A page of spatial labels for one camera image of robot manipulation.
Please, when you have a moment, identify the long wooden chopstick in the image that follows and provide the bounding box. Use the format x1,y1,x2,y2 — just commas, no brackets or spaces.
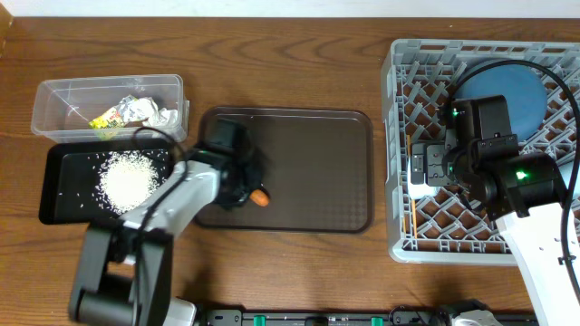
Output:
406,134,412,159

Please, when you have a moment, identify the orange carrot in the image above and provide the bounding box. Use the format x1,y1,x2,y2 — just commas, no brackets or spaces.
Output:
249,189,270,207

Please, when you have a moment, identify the light blue small bowl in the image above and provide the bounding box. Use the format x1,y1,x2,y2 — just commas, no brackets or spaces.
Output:
407,159,440,200

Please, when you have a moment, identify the white tissue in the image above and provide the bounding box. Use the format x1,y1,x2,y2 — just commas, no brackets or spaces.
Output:
117,95,159,123
150,108,179,128

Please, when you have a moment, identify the dark blue plate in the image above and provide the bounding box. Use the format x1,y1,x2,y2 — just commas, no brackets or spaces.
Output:
454,64,547,142

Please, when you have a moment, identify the yellow snack wrapper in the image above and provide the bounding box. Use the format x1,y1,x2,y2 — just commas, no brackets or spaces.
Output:
89,108,125,129

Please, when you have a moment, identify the short wooden chopstick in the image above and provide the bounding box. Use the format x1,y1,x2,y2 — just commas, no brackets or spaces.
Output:
411,199,418,239

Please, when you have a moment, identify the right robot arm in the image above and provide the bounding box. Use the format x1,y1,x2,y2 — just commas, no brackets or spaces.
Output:
408,135,579,325

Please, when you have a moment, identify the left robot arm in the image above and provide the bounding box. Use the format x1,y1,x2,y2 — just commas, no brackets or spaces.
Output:
68,144,263,325

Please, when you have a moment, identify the grey dishwasher rack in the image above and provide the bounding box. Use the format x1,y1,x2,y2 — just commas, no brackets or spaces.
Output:
381,39,579,266

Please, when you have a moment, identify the dark brown serving tray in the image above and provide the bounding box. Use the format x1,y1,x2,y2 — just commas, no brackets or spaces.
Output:
195,107,374,234

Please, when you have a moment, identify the pile of white rice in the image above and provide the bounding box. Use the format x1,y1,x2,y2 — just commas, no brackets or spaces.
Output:
92,150,168,216

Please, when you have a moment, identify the clear plastic bin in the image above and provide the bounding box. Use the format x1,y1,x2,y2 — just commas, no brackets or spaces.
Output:
31,74,189,143

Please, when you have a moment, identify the black rectangular bin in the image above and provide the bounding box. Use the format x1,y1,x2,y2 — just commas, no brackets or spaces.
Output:
39,139,174,225

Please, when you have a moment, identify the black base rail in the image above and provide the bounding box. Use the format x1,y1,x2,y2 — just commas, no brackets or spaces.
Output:
198,298,540,326

